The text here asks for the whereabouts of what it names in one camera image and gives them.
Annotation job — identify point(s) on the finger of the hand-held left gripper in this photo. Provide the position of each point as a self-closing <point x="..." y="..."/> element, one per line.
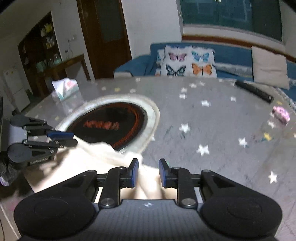
<point x="60" y="134"/>
<point x="67" y="143"/>

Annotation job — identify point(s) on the blue sofa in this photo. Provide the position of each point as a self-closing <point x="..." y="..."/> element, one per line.
<point x="233" y="55"/>

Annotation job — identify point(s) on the beige pillow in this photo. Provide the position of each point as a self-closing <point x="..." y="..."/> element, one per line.
<point x="269" y="67"/>

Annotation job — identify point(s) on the wooden side table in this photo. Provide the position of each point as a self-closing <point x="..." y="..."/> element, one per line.
<point x="69" y="67"/>

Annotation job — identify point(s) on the black remote control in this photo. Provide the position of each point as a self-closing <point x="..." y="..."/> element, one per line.
<point x="254" y="91"/>

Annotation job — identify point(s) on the pale green glass jar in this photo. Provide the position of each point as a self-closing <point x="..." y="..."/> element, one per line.
<point x="57" y="59"/>

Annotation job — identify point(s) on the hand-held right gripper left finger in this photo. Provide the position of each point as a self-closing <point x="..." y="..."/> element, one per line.
<point x="134" y="173"/>

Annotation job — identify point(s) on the pink crumpled wrapper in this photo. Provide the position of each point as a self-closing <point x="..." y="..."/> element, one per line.
<point x="281" y="114"/>

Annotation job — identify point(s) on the dark window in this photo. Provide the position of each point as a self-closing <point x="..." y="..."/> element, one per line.
<point x="231" y="14"/>

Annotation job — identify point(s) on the round black induction cooktop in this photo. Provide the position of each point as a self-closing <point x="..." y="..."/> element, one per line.
<point x="108" y="125"/>

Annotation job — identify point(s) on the dark wooden shelf cabinet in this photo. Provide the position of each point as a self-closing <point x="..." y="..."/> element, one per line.
<point x="39" y="53"/>

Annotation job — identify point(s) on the grey star print tablecloth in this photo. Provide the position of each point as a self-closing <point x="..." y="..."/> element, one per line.
<point x="219" y="129"/>

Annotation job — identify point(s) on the large butterfly print pillow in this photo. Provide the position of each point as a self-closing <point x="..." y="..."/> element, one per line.
<point x="188" y="61"/>

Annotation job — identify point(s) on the white refrigerator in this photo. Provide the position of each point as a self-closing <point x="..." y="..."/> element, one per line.
<point x="16" y="90"/>

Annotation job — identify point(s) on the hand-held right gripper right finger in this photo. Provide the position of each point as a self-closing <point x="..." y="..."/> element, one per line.
<point x="163" y="173"/>

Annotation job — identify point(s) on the cream sweatshirt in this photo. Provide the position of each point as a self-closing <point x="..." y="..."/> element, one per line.
<point x="69" y="166"/>

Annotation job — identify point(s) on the dark wooden door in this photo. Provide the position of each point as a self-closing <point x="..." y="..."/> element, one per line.
<point x="104" y="39"/>

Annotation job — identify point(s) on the small butterfly print pillow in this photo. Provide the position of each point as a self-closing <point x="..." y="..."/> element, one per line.
<point x="159" y="62"/>

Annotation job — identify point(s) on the pastel tissue box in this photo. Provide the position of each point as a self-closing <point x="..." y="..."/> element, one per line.
<point x="66" y="89"/>

